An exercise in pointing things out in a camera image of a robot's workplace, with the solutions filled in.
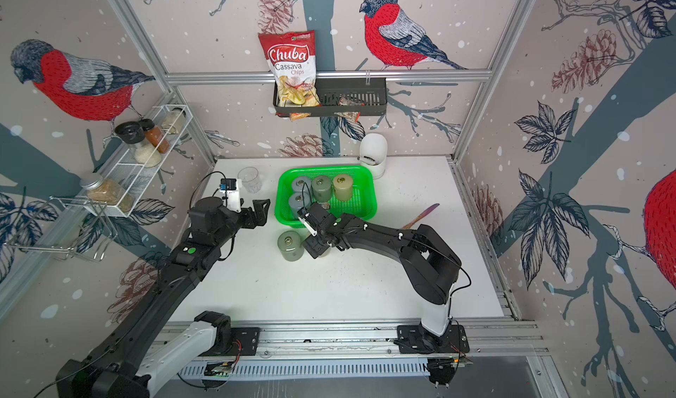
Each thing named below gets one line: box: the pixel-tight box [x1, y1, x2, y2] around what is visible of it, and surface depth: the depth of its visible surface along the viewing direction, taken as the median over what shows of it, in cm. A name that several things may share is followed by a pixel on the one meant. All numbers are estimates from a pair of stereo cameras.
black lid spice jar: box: [114, 121, 162, 168], surface depth 73 cm
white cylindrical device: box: [359, 132, 389, 180], surface depth 109 cm
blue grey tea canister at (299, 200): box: [288, 191, 312, 218], surface depth 97 cm
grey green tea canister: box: [311, 175, 332, 203], surface depth 103 cm
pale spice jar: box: [161, 107, 187, 134], surface depth 87 cm
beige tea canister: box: [332, 173, 353, 202], surface depth 103 cm
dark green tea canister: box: [277, 230, 305, 262], surface depth 87 cm
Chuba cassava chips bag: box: [257, 29, 323, 121], surface depth 85 cm
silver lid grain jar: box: [79, 174, 136, 213], surface depth 62 cm
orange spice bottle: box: [144, 125, 170, 155], surface depth 78 cm
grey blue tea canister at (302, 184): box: [292, 176, 312, 193], surface depth 103 cm
